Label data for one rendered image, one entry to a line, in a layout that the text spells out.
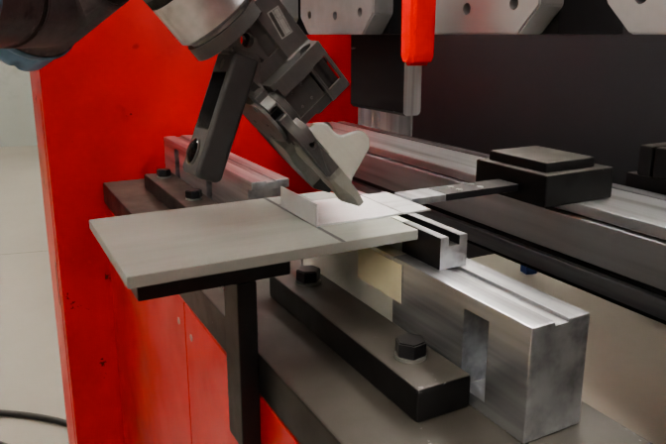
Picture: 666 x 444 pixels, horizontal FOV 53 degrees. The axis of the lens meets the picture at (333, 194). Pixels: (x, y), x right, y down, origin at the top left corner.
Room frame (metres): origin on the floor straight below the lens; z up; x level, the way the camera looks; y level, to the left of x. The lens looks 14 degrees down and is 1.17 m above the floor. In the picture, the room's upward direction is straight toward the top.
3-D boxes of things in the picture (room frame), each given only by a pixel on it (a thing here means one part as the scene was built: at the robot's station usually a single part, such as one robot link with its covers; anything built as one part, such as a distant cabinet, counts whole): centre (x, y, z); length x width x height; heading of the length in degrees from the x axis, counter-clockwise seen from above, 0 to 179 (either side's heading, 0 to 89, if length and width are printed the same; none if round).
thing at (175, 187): (1.18, 0.28, 0.89); 0.30 x 0.05 x 0.03; 28
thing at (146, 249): (0.60, 0.08, 1.00); 0.26 x 0.18 x 0.01; 118
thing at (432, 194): (0.76, -0.19, 1.01); 0.26 x 0.12 x 0.05; 118
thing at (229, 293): (0.59, 0.11, 0.88); 0.14 x 0.04 x 0.22; 118
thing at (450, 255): (0.66, -0.06, 0.99); 0.20 x 0.03 x 0.03; 28
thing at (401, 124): (0.67, -0.05, 1.13); 0.10 x 0.02 x 0.10; 28
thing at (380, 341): (0.61, -0.02, 0.89); 0.30 x 0.05 x 0.03; 28
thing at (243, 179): (1.16, 0.21, 0.92); 0.50 x 0.06 x 0.10; 28
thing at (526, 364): (0.63, -0.08, 0.92); 0.39 x 0.06 x 0.10; 28
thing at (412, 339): (0.52, -0.07, 0.91); 0.03 x 0.03 x 0.02
